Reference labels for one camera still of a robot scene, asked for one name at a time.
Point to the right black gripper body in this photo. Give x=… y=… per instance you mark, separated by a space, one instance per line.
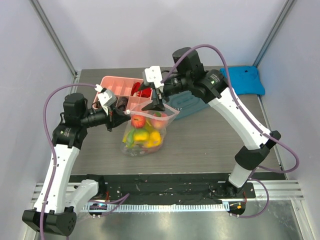
x=159 y=93

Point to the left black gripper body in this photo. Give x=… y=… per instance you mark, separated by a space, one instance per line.
x=99 y=118

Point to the pink peach toy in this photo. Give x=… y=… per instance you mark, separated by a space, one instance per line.
x=159 y=124

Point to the red strawberry toy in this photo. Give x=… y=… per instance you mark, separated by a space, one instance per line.
x=138 y=121

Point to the green cucumber toy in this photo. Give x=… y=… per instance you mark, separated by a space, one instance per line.
x=128 y=138

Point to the clear pink zip top bag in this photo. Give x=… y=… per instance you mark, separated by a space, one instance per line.
x=171 y=112

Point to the yellow bell pepper toy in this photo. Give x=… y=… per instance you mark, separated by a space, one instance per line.
x=154 y=140

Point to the green lime toy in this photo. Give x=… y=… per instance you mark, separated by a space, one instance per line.
x=141 y=135

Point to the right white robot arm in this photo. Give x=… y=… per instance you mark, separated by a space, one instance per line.
x=214 y=89

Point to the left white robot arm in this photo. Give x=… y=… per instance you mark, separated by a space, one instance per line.
x=54 y=212

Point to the dark rolled sock right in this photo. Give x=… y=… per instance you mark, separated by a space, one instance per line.
x=122 y=103

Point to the red fabric item right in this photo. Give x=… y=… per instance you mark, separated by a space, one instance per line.
x=146 y=93

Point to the red fabric item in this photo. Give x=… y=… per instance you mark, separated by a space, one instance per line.
x=146 y=93
x=135 y=91

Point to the teal plastic fruit tray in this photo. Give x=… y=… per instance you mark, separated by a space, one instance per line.
x=186 y=103

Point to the pink divided organizer box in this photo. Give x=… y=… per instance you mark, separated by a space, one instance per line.
x=121 y=87

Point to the red fabric item left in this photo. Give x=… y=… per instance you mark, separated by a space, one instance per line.
x=135 y=91

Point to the folded blue cloth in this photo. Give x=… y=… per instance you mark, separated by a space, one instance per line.
x=245 y=80

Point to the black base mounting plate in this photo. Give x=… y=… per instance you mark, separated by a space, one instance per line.
x=144 y=187

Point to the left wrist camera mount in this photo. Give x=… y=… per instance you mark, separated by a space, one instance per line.
x=105 y=97

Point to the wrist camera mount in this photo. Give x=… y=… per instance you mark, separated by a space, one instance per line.
x=105 y=97
x=152 y=77

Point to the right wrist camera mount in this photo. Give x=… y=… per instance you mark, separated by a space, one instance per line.
x=152 y=77

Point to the white slotted cable duct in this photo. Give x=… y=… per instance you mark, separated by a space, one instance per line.
x=129 y=208

